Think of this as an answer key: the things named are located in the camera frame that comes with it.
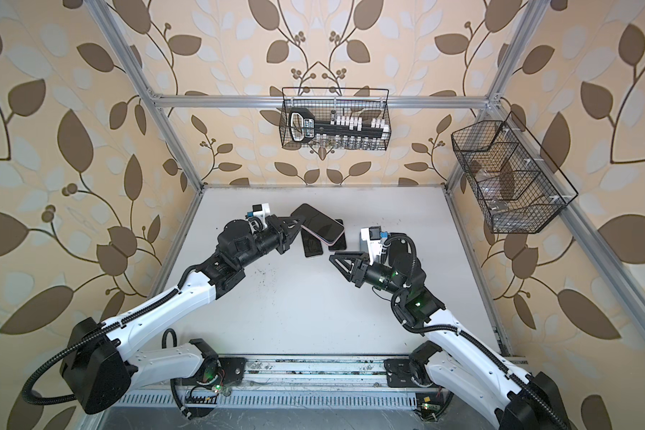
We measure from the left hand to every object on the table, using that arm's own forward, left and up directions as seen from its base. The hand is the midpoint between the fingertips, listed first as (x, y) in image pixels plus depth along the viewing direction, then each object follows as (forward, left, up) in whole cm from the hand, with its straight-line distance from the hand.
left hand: (308, 217), depth 68 cm
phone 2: (+13, +2, -34) cm, 36 cm away
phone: (+2, -2, -5) cm, 6 cm away
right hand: (-9, -7, -6) cm, 13 cm away
